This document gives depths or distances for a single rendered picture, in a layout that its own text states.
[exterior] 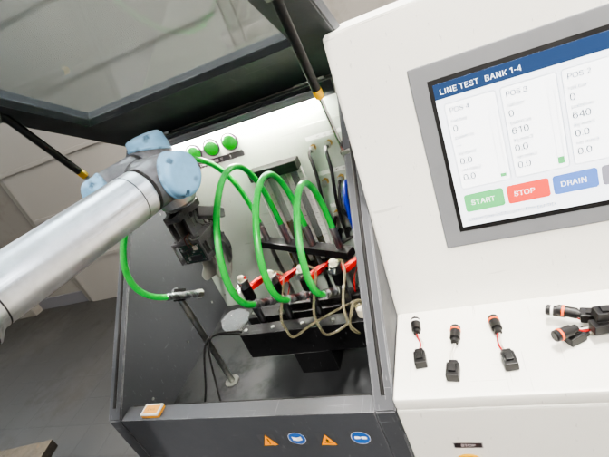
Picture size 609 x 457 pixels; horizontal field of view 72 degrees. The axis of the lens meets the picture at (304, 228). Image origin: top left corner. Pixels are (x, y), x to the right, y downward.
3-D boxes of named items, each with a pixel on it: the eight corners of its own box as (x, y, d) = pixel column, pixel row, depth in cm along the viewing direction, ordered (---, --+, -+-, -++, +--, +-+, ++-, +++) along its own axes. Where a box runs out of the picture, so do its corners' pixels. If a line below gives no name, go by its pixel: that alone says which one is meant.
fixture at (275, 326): (263, 376, 111) (238, 335, 105) (273, 347, 120) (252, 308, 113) (387, 366, 99) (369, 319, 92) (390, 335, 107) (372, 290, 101)
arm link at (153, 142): (111, 149, 78) (144, 131, 84) (142, 199, 83) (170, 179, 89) (137, 140, 74) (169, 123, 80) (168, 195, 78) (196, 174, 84)
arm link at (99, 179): (105, 176, 65) (154, 147, 72) (68, 185, 71) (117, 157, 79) (131, 218, 68) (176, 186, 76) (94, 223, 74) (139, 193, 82)
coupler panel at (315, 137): (333, 233, 118) (294, 131, 105) (335, 227, 121) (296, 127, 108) (378, 224, 113) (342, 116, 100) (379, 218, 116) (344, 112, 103)
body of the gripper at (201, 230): (182, 268, 88) (153, 220, 83) (200, 246, 95) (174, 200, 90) (212, 262, 85) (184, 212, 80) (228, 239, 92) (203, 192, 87)
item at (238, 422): (154, 461, 105) (120, 421, 99) (163, 444, 109) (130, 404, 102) (396, 464, 83) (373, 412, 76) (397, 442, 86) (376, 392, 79)
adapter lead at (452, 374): (459, 382, 71) (458, 374, 70) (447, 382, 72) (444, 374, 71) (462, 330, 81) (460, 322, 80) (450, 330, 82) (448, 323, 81)
